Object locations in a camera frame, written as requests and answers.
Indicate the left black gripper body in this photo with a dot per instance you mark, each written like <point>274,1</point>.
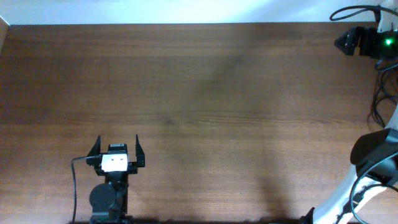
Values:
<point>132,168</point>

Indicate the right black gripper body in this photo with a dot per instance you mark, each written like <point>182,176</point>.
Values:
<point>382,45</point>

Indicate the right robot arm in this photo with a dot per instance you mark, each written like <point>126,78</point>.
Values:
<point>373,157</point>

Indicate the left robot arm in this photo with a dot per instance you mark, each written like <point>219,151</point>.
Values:
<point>109,199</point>

